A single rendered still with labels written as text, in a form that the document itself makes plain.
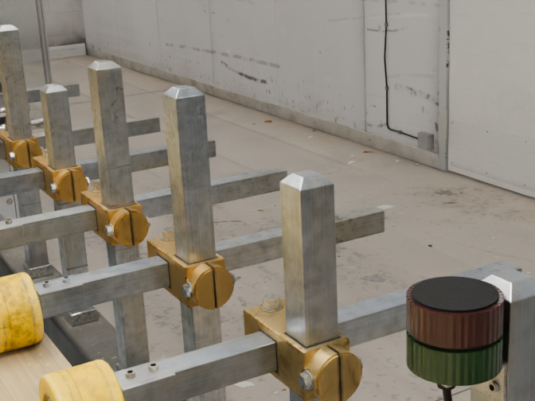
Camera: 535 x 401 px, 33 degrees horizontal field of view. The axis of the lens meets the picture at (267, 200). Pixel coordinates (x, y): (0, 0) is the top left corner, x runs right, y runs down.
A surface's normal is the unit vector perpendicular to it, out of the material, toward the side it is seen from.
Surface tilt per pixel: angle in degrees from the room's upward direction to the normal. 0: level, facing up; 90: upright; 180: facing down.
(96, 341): 0
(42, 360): 0
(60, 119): 90
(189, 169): 90
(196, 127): 90
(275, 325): 0
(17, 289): 30
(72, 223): 90
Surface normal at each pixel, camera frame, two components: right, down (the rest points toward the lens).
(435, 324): -0.53, 0.28
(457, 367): -0.13, 0.30
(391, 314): 0.49, 0.24
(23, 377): -0.05, -0.95
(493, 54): -0.87, 0.19
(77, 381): 0.14, -0.79
